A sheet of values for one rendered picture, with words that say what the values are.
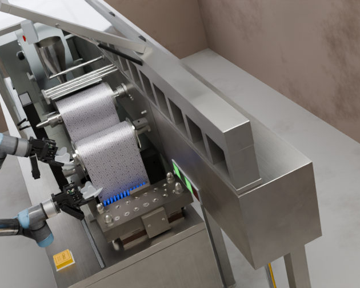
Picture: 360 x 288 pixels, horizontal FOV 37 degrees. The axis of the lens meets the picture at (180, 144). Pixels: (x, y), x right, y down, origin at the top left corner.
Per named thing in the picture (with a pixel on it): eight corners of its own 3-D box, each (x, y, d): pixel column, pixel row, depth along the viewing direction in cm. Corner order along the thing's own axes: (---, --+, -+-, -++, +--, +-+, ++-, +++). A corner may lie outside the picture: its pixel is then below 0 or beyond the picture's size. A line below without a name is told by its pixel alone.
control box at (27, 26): (25, 41, 258) (17, 22, 253) (39, 37, 259) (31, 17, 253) (25, 46, 252) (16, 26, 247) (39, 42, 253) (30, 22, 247)
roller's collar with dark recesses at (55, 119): (50, 124, 248) (44, 112, 245) (62, 119, 249) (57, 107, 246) (52, 130, 243) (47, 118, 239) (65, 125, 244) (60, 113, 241)
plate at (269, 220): (55, 27, 422) (40, -10, 406) (88, 15, 427) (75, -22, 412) (250, 273, 167) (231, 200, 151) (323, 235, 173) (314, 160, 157)
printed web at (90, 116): (88, 182, 274) (52, 96, 247) (130, 163, 279) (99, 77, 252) (109, 223, 242) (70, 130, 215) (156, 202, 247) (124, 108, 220)
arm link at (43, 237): (42, 232, 240) (32, 214, 235) (59, 238, 234) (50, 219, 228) (29, 244, 235) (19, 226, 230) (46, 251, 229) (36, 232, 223)
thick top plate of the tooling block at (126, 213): (97, 222, 235) (93, 211, 231) (179, 183, 243) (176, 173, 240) (107, 243, 222) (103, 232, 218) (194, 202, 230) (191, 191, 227)
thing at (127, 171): (100, 203, 236) (87, 170, 227) (149, 182, 241) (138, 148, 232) (101, 204, 236) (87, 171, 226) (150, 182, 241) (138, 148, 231)
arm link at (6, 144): (-16, 141, 216) (-10, 126, 212) (11, 147, 222) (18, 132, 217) (-17, 155, 211) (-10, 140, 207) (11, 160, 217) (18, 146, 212)
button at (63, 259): (54, 259, 231) (52, 255, 230) (70, 252, 233) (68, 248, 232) (58, 270, 226) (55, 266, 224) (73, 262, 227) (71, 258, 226)
